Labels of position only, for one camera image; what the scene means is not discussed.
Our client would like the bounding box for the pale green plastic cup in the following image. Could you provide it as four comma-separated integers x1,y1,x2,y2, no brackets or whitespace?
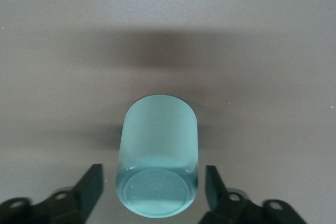
115,93,200,219

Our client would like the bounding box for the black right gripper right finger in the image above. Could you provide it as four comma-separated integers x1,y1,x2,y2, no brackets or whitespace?
199,165,310,224

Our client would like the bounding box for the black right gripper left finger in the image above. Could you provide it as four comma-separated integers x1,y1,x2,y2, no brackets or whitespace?
0,163,104,224

